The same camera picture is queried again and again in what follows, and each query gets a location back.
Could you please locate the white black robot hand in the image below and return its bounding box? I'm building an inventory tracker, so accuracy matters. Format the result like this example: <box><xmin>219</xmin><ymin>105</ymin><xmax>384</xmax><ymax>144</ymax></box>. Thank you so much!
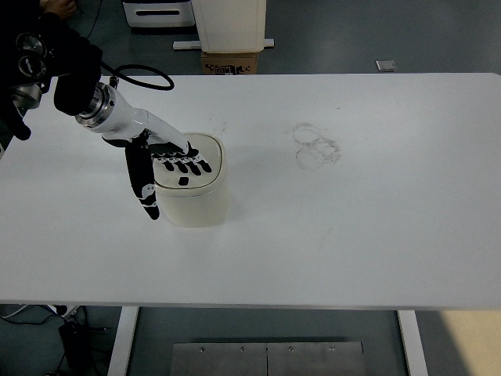
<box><xmin>75</xmin><ymin>82</ymin><xmax>212</xmax><ymax>220</ymax></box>

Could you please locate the cream lidded trash can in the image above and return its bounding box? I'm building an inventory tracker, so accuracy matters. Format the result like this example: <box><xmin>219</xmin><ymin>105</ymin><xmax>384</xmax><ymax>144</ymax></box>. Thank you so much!
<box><xmin>153</xmin><ymin>132</ymin><xmax>230</xmax><ymax>228</ymax></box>

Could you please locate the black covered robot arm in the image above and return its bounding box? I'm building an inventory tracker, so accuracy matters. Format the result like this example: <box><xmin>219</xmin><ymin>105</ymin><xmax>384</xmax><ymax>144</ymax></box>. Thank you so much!
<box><xmin>1</xmin><ymin>12</ymin><xmax>103</xmax><ymax>140</ymax></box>

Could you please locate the cardboard box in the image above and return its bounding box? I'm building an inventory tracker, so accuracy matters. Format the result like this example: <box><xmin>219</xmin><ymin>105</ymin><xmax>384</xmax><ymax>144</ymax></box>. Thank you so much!
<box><xmin>201</xmin><ymin>52</ymin><xmax>258</xmax><ymax>75</ymax></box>

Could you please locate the white appliance with slot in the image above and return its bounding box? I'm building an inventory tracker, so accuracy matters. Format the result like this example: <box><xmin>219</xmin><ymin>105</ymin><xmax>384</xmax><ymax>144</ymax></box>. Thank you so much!
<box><xmin>121</xmin><ymin>1</ymin><xmax>195</xmax><ymax>28</ymax></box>

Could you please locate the white metal base bar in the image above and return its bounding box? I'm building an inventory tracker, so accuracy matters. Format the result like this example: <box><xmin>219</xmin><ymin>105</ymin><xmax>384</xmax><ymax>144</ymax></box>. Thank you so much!
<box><xmin>172</xmin><ymin>38</ymin><xmax>275</xmax><ymax>51</ymax></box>

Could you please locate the seated person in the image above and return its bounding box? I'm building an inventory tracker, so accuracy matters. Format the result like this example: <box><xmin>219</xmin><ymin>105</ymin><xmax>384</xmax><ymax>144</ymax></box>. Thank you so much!
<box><xmin>38</xmin><ymin>0</ymin><xmax>77</xmax><ymax>20</ymax></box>

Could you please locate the left white table leg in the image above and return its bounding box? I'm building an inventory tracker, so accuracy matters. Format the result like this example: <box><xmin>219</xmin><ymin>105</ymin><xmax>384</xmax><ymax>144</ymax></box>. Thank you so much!
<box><xmin>107</xmin><ymin>306</ymin><xmax>139</xmax><ymax>376</ymax></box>

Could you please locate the white table leg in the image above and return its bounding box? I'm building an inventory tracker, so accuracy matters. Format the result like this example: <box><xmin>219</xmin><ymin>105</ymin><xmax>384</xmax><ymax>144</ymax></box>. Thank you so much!
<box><xmin>397</xmin><ymin>310</ymin><xmax>428</xmax><ymax>376</ymax></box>
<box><xmin>107</xmin><ymin>306</ymin><xmax>139</xmax><ymax>376</ymax></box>

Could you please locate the black device under table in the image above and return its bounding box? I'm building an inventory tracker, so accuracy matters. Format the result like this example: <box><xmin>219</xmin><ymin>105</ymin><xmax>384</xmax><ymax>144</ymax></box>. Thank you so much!
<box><xmin>58</xmin><ymin>321</ymin><xmax>92</xmax><ymax>371</ymax></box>

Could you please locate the small grey floor plate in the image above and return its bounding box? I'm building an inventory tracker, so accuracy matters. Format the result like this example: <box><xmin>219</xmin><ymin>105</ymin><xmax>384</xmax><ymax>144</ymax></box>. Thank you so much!
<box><xmin>375</xmin><ymin>60</ymin><xmax>398</xmax><ymax>73</ymax></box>

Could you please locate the metal floor plate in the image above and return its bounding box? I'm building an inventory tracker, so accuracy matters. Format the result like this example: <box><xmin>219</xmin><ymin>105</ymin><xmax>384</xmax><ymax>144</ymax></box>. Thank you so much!
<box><xmin>171</xmin><ymin>342</ymin><xmax>367</xmax><ymax>375</ymax></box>

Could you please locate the right white table leg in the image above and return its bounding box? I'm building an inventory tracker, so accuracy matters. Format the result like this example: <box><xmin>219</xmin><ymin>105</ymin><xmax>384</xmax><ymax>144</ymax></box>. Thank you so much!
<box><xmin>397</xmin><ymin>310</ymin><xmax>428</xmax><ymax>376</ymax></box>

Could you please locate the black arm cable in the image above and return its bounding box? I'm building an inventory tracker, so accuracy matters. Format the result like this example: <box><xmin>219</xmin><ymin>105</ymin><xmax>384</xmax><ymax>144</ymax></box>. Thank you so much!
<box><xmin>100</xmin><ymin>63</ymin><xmax>175</xmax><ymax>91</ymax></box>

